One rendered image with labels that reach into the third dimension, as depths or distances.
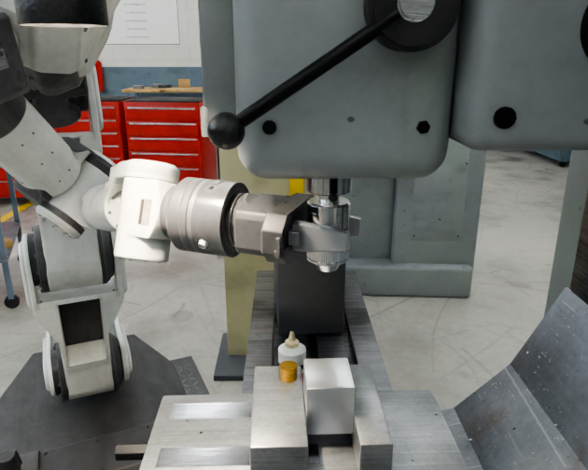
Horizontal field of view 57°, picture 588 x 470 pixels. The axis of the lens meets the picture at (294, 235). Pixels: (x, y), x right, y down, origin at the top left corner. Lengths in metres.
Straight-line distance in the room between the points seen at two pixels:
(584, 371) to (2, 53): 0.82
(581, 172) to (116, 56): 9.40
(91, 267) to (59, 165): 0.36
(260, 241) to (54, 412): 1.05
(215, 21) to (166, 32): 9.22
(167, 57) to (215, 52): 9.22
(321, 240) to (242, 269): 1.92
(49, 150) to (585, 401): 0.78
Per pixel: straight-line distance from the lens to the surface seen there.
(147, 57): 9.83
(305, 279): 0.94
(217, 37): 0.54
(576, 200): 0.87
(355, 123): 0.47
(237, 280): 2.49
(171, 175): 0.66
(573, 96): 0.50
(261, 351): 0.95
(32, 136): 0.81
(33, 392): 1.63
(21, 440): 1.47
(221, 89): 0.54
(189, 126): 5.13
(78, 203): 0.89
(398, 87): 0.47
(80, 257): 1.16
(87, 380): 1.40
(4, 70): 0.75
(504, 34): 0.47
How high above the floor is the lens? 1.42
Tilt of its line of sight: 19 degrees down
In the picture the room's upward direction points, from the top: straight up
